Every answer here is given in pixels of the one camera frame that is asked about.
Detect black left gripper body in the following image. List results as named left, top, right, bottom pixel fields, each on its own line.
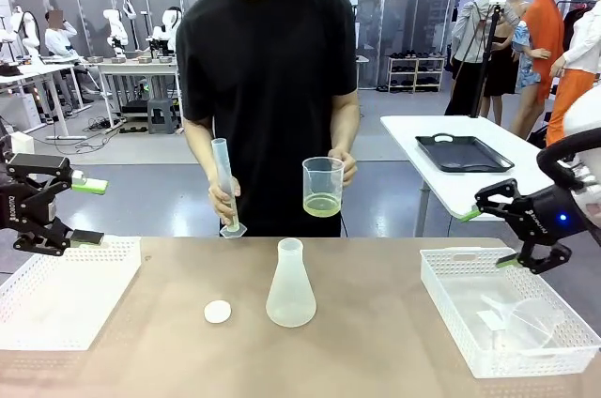
left=0, top=179, right=58, bottom=231

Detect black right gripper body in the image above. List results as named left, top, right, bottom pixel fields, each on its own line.
left=511, top=184, right=593, bottom=253

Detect clear plastic funnel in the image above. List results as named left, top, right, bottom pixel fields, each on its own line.
left=478, top=294, right=567, bottom=353

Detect white basket with handle cutout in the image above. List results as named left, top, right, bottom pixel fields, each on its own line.
left=419, top=247, right=601, bottom=380

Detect clear plastic measuring beaker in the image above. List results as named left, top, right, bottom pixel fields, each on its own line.
left=301, top=156, right=346, bottom=219

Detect clear plastic graduated cylinder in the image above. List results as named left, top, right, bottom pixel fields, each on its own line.
left=210, top=137, right=248, bottom=240

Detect white round flask cap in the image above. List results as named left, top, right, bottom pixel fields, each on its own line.
left=203, top=299, right=233, bottom=325

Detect translucent plastic Erlenmeyer flask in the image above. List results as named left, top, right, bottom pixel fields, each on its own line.
left=265, top=237, right=318, bottom=329

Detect person's right forearm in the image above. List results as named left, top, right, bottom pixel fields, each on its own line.
left=183, top=116, right=226, bottom=192

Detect person's left forearm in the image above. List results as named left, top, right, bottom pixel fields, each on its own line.
left=328, top=91, right=362, bottom=155

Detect person's left hand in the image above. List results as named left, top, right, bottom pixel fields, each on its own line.
left=327, top=147, right=359, bottom=189

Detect person's right hand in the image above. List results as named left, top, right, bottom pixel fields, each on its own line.
left=208, top=176, right=242, bottom=230

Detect black plastic serving tray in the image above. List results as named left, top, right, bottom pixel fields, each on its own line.
left=415, top=132, right=516, bottom=175

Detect small white card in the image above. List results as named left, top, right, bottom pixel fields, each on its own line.
left=476, top=308, right=506, bottom=331

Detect long white office desk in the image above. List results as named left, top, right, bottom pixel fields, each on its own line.
left=0, top=61, right=91, bottom=142

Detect white side table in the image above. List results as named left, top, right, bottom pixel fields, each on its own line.
left=379, top=113, right=601, bottom=239

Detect gray plastic step stool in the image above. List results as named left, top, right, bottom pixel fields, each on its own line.
left=146, top=98, right=182, bottom=136

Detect seated person in white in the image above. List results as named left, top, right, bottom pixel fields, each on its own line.
left=43, top=9, right=96, bottom=104

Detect mannequin in black dress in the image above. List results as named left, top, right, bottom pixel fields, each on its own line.
left=482, top=0, right=526, bottom=100

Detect white desk with robots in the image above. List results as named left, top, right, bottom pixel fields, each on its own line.
left=85, top=55, right=183, bottom=130

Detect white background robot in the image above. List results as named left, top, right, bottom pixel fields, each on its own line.
left=149, top=6, right=184, bottom=57
left=101, top=8, right=131, bottom=61
left=8, top=5, right=44, bottom=67

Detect mannequin in blue patterned shirt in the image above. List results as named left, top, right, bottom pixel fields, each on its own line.
left=512, top=20, right=552, bottom=90

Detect white shoe rack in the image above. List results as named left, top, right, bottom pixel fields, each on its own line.
left=386, top=53, right=448, bottom=95

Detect black tripod with phone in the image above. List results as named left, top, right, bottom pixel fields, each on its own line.
left=468, top=0, right=510, bottom=119

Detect mannequin in gray jacket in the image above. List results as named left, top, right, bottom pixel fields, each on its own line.
left=444, top=0, right=504, bottom=117

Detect mannequin in orange outfit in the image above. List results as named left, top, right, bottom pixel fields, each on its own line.
left=510, top=0, right=572, bottom=137

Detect mannequin white jacket orange pants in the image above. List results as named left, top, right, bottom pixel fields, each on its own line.
left=546, top=7, right=601, bottom=146

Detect clothes rack with dark garments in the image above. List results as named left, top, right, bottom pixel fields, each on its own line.
left=557, top=0, right=593, bottom=54

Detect person in black T-shirt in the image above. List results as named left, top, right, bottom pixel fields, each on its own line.
left=176, top=0, right=362, bottom=238

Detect white basket without handle cutout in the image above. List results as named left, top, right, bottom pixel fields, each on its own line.
left=0, top=235, right=144, bottom=352

